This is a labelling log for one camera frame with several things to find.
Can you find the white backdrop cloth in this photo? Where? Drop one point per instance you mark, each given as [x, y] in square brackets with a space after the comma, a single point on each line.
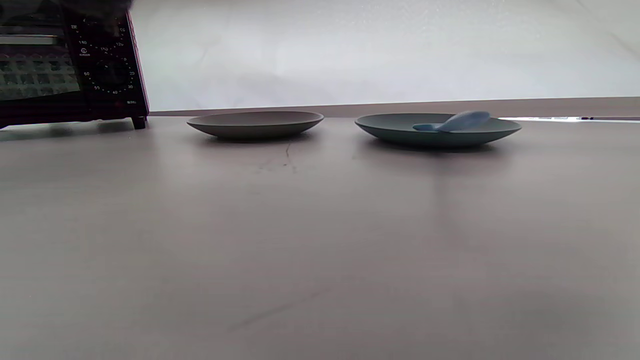
[375, 50]

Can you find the red countertop oven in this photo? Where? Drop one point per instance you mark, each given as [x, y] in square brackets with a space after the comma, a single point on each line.
[105, 60]

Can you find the teal round plate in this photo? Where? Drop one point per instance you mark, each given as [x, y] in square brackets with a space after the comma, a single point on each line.
[395, 131]

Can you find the grey round plate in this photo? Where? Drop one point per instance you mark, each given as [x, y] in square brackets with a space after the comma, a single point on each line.
[255, 125]

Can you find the blue dessert spatula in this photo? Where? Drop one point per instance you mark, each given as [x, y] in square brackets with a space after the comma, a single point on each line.
[465, 121]

